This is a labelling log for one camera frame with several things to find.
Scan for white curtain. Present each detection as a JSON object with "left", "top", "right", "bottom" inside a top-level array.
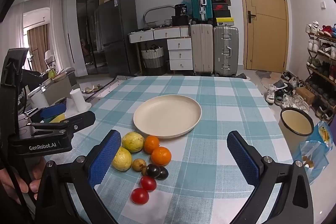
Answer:
[{"left": 50, "top": 0, "right": 65, "bottom": 69}]

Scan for brown curtain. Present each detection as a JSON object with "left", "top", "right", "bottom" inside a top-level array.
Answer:
[{"left": 28, "top": 25, "right": 50, "bottom": 72}]

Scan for scattered sneakers group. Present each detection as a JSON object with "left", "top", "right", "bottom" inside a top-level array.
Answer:
[{"left": 265, "top": 70, "right": 311, "bottom": 112}]

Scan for oval mirror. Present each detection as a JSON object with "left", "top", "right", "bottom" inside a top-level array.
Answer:
[{"left": 143, "top": 5, "right": 172, "bottom": 28}]

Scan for white wardrobe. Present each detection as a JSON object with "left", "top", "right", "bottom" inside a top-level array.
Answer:
[{"left": 63, "top": 0, "right": 88, "bottom": 77}]

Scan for white vanity desk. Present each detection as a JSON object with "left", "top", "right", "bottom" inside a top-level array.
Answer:
[{"left": 128, "top": 26, "right": 191, "bottom": 75}]

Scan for cream round plate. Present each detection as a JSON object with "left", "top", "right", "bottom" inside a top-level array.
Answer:
[{"left": 133, "top": 94, "right": 202, "bottom": 139}]

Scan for small brown fruit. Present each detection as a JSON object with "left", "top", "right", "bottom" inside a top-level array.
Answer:
[{"left": 132, "top": 158, "right": 147, "bottom": 172}]

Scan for teal suitcase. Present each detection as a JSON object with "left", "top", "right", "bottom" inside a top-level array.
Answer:
[{"left": 189, "top": 0, "right": 213, "bottom": 22}]

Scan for grey storage box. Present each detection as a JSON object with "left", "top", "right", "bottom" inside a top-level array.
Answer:
[{"left": 43, "top": 73, "right": 80, "bottom": 105}]

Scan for black cable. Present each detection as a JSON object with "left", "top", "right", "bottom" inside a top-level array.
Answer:
[{"left": 4, "top": 158, "right": 28, "bottom": 214}]

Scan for brown cardboard box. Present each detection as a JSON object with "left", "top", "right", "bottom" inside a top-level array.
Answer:
[{"left": 295, "top": 86, "right": 315, "bottom": 105}]

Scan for rows of assorted shoes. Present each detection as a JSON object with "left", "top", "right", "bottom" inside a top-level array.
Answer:
[{"left": 306, "top": 21, "right": 336, "bottom": 121}]

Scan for grey white woven basket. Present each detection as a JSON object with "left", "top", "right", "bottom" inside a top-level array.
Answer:
[{"left": 141, "top": 46, "right": 165, "bottom": 75}]

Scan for grey door mat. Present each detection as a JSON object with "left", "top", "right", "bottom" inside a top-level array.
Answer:
[{"left": 255, "top": 70, "right": 276, "bottom": 80}]

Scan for beige suitcase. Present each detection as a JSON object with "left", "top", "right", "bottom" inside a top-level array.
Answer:
[{"left": 190, "top": 24, "right": 214, "bottom": 76}]

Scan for orange mandarin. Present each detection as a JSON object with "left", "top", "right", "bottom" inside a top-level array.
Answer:
[
  {"left": 150, "top": 147, "right": 172, "bottom": 167},
  {"left": 143, "top": 135, "right": 160, "bottom": 155}
]

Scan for grey refrigerator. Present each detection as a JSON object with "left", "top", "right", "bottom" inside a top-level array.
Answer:
[{"left": 95, "top": 0, "right": 139, "bottom": 77}]

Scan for teal white checked tablecloth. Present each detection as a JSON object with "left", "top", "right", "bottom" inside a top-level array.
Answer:
[{"left": 45, "top": 76, "right": 297, "bottom": 224}]

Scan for yellow-green guava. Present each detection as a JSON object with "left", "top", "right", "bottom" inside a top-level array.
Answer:
[
  {"left": 121, "top": 132, "right": 145, "bottom": 153},
  {"left": 112, "top": 147, "right": 132, "bottom": 171}
]

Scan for white lidded canister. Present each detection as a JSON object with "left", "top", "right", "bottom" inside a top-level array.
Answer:
[{"left": 28, "top": 88, "right": 49, "bottom": 109}]

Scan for yellow object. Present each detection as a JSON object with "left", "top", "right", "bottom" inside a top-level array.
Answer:
[{"left": 49, "top": 113, "right": 66, "bottom": 123}]

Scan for wooden shoe rack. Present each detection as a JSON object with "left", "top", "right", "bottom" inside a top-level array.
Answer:
[{"left": 306, "top": 22, "right": 336, "bottom": 125}]

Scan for cream bin with dark rim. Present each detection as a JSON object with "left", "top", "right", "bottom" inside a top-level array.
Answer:
[{"left": 279, "top": 107, "right": 314, "bottom": 159}]

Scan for yellow wooden door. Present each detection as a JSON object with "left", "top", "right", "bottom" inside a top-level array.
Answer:
[{"left": 234, "top": 0, "right": 289, "bottom": 71}]

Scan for white drawer cabinet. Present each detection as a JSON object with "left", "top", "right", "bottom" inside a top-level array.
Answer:
[{"left": 167, "top": 38, "right": 193, "bottom": 72}]

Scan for silver suitcase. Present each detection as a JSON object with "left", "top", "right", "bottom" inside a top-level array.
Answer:
[{"left": 213, "top": 26, "right": 239, "bottom": 77}]

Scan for white paper roll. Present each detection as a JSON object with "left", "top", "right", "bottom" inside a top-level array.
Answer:
[{"left": 70, "top": 88, "right": 86, "bottom": 111}]

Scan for yellow black box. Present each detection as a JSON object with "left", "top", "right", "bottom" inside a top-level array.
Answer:
[{"left": 216, "top": 17, "right": 235, "bottom": 28}]

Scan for person's left hand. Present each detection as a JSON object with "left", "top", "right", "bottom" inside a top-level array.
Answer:
[{"left": 0, "top": 156, "right": 46, "bottom": 205}]

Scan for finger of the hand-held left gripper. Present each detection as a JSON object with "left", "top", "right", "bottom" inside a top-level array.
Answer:
[
  {"left": 26, "top": 111, "right": 96, "bottom": 137},
  {"left": 40, "top": 104, "right": 67, "bottom": 120}
]

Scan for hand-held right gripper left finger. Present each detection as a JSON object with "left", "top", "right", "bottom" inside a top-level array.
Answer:
[{"left": 34, "top": 130, "right": 122, "bottom": 224}]

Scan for blue plastic bag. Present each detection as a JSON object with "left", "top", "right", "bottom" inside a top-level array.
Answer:
[{"left": 293, "top": 121, "right": 333, "bottom": 185}]

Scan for plain black box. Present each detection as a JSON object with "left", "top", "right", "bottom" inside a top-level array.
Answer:
[{"left": 213, "top": 9, "right": 231, "bottom": 18}]

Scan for dark glass wardrobe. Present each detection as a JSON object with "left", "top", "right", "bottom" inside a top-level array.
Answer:
[{"left": 76, "top": 0, "right": 114, "bottom": 75}]

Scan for dark purple fruit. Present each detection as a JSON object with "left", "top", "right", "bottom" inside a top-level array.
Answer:
[
  {"left": 146, "top": 164, "right": 161, "bottom": 179},
  {"left": 157, "top": 166, "right": 169, "bottom": 180}
]

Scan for red tomato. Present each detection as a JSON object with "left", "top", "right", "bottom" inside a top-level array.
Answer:
[
  {"left": 131, "top": 188, "right": 150, "bottom": 205},
  {"left": 140, "top": 176, "right": 157, "bottom": 191}
]

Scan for black white striped rug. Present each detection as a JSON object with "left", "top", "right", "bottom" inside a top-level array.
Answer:
[{"left": 87, "top": 76, "right": 137, "bottom": 102}]

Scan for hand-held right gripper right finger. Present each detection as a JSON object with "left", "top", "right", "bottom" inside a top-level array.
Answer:
[{"left": 226, "top": 131, "right": 314, "bottom": 224}]

